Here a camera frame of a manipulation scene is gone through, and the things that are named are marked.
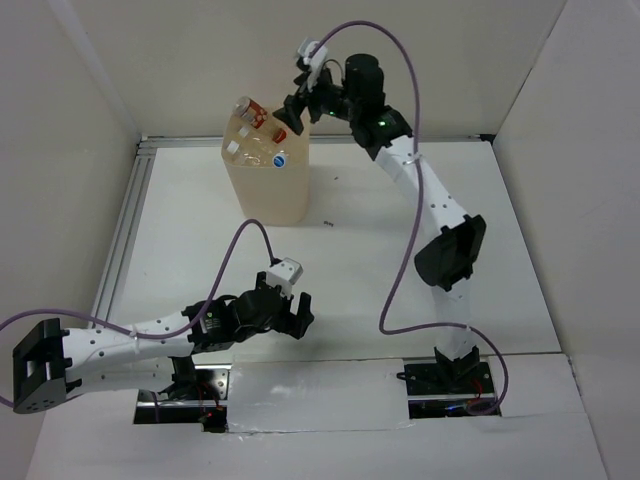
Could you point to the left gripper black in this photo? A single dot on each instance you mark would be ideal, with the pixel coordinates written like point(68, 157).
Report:
point(288, 323)

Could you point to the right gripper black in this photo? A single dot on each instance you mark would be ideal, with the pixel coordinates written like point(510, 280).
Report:
point(291, 112)

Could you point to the small bottle red cap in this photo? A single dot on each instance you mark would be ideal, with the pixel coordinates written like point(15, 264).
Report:
point(252, 113)

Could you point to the clear bottle white cap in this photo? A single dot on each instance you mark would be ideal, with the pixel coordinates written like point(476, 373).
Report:
point(265, 157)

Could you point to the clear bottle diagonal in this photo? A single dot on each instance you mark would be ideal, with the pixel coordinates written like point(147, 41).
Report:
point(253, 139)

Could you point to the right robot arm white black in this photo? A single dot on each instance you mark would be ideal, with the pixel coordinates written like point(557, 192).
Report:
point(453, 236)

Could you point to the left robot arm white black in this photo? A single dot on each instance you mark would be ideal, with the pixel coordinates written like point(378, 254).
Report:
point(52, 365)

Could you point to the beige plastic bin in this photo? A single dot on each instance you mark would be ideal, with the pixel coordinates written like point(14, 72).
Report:
point(276, 197)

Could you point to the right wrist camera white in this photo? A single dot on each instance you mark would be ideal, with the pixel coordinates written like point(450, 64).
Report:
point(313, 56)

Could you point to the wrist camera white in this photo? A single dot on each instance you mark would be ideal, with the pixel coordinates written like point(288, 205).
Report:
point(284, 274)
point(313, 56)

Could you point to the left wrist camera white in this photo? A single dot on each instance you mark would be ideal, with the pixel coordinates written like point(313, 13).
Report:
point(284, 274)

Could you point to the aluminium frame rail back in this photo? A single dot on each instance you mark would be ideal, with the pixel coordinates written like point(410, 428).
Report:
point(206, 141)

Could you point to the aluminium frame rail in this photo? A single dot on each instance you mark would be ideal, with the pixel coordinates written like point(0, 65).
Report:
point(118, 259)
point(206, 141)

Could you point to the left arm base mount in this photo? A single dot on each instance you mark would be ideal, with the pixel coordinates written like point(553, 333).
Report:
point(202, 403)

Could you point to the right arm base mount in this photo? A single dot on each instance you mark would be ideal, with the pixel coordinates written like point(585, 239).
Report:
point(443, 388)

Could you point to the aluminium frame rail left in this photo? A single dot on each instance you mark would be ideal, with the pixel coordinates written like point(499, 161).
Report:
point(118, 259)

